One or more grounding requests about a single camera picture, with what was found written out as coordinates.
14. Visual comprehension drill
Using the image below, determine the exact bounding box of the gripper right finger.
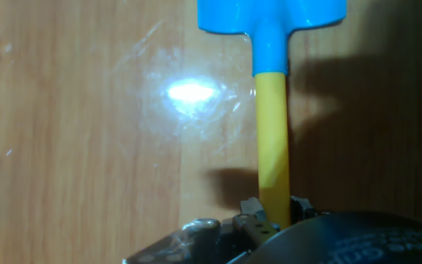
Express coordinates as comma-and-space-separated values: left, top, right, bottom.
289, 196, 317, 224

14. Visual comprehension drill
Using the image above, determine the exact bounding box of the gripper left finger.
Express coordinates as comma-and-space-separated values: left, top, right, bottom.
232, 197, 281, 247

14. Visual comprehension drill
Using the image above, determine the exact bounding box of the blue toy shovel yellow shaft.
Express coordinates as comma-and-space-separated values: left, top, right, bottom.
196, 0, 347, 230

